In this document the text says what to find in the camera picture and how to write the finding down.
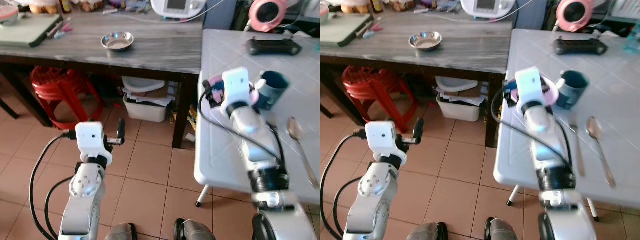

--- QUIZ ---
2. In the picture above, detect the robot right leg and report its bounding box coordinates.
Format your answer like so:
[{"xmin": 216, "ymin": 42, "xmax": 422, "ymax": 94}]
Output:
[
  {"xmin": 173, "ymin": 218, "xmax": 216, "ymax": 240},
  {"xmin": 483, "ymin": 217, "xmax": 519, "ymax": 240}
]

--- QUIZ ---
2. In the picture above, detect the red plastic stool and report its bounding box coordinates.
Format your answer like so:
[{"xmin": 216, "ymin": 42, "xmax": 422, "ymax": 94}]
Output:
[
  {"xmin": 342, "ymin": 66, "xmax": 419, "ymax": 134},
  {"xmin": 29, "ymin": 66, "xmax": 104, "ymax": 131}
]

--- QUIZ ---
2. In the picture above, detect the dark wooden grey-topped table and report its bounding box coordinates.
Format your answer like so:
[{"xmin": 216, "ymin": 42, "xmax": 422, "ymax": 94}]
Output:
[
  {"xmin": 0, "ymin": 10, "xmax": 205, "ymax": 150},
  {"xmin": 320, "ymin": 10, "xmax": 514, "ymax": 149}
]

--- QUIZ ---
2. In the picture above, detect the bag of bread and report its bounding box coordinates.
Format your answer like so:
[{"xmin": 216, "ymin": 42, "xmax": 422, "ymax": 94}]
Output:
[
  {"xmin": 28, "ymin": 0, "xmax": 60, "ymax": 15},
  {"xmin": 340, "ymin": 0, "xmax": 371, "ymax": 15}
]

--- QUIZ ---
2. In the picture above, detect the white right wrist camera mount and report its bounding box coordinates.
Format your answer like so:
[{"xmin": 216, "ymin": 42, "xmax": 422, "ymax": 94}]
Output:
[
  {"xmin": 220, "ymin": 67, "xmax": 254, "ymax": 110},
  {"xmin": 514, "ymin": 67, "xmax": 547, "ymax": 110}
]

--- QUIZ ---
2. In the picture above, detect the stainless steel bowl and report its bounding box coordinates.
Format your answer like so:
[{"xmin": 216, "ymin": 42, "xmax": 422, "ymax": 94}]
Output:
[
  {"xmin": 100, "ymin": 31, "xmax": 135, "ymax": 53},
  {"xmin": 408, "ymin": 31, "xmax": 443, "ymax": 52}
]

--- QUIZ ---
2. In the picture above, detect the white kitchen appliance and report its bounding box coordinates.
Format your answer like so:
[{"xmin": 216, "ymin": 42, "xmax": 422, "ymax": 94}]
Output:
[
  {"xmin": 460, "ymin": 0, "xmax": 518, "ymax": 20},
  {"xmin": 150, "ymin": 0, "xmax": 207, "ymax": 20}
]

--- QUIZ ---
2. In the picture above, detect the short black left arm cable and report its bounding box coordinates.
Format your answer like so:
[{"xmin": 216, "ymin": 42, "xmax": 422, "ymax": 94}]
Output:
[
  {"xmin": 44, "ymin": 175, "xmax": 76, "ymax": 240},
  {"xmin": 333, "ymin": 175, "xmax": 366, "ymax": 237}
]

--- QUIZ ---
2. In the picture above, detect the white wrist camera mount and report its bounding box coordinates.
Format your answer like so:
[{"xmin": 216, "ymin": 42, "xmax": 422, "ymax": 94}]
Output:
[
  {"xmin": 75, "ymin": 121, "xmax": 114, "ymax": 162},
  {"xmin": 364, "ymin": 120, "xmax": 404, "ymax": 162},
  {"xmin": 220, "ymin": 67, "xmax": 254, "ymax": 110},
  {"xmin": 514, "ymin": 67, "xmax": 547, "ymax": 110}
]

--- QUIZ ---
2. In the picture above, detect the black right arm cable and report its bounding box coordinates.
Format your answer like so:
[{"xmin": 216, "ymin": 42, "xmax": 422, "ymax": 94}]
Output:
[
  {"xmin": 490, "ymin": 84, "xmax": 576, "ymax": 173},
  {"xmin": 197, "ymin": 89, "xmax": 287, "ymax": 174}
]

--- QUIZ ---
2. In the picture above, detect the metal fork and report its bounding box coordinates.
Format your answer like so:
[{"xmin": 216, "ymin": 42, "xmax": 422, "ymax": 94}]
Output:
[{"xmin": 569, "ymin": 122, "xmax": 586, "ymax": 178}]

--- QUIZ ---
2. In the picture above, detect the teal mug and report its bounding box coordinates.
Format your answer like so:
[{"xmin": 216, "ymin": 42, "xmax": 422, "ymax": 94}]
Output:
[
  {"xmin": 255, "ymin": 70, "xmax": 291, "ymax": 112},
  {"xmin": 555, "ymin": 69, "xmax": 591, "ymax": 111}
]

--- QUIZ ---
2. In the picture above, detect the white plastic storage bin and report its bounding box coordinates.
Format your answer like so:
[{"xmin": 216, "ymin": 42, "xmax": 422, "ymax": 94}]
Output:
[
  {"xmin": 436, "ymin": 93, "xmax": 485, "ymax": 123},
  {"xmin": 123, "ymin": 93, "xmax": 169, "ymax": 124}
]

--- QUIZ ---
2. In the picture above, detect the white folding table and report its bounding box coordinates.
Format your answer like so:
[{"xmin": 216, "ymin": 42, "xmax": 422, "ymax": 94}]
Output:
[
  {"xmin": 493, "ymin": 28, "xmax": 640, "ymax": 223},
  {"xmin": 193, "ymin": 28, "xmax": 321, "ymax": 209}
]

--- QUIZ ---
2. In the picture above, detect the long black left arm cable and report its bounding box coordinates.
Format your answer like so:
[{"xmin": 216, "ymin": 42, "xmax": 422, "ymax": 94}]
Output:
[
  {"xmin": 320, "ymin": 130, "xmax": 367, "ymax": 240},
  {"xmin": 28, "ymin": 130, "xmax": 77, "ymax": 240}
]

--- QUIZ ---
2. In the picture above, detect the round pink fan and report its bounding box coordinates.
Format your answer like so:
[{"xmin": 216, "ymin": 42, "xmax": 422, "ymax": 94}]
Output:
[
  {"xmin": 556, "ymin": 0, "xmax": 595, "ymax": 34},
  {"xmin": 248, "ymin": 0, "xmax": 289, "ymax": 34}
]

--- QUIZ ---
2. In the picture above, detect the translucent blue bottle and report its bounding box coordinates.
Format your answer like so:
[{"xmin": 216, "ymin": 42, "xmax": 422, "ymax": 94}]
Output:
[{"xmin": 624, "ymin": 24, "xmax": 640, "ymax": 54}]

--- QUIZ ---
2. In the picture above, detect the pink clip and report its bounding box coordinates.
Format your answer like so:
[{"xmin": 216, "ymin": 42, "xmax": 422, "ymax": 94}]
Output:
[
  {"xmin": 54, "ymin": 21, "xmax": 74, "ymax": 40},
  {"xmin": 363, "ymin": 21, "xmax": 384, "ymax": 40}
]

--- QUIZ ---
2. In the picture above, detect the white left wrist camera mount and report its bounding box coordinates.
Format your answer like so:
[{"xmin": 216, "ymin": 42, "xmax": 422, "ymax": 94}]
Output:
[
  {"xmin": 75, "ymin": 121, "xmax": 114, "ymax": 162},
  {"xmin": 364, "ymin": 120, "xmax": 404, "ymax": 162}
]

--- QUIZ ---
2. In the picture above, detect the metal spoon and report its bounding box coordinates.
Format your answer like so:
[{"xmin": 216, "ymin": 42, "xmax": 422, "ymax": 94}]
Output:
[
  {"xmin": 585, "ymin": 116, "xmax": 617, "ymax": 189},
  {"xmin": 286, "ymin": 117, "xmax": 320, "ymax": 189}
]

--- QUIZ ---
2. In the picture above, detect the white plastic basin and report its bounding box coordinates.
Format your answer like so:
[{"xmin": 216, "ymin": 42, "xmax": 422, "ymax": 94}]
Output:
[
  {"xmin": 435, "ymin": 76, "xmax": 480, "ymax": 94},
  {"xmin": 122, "ymin": 76, "xmax": 166, "ymax": 95}
]

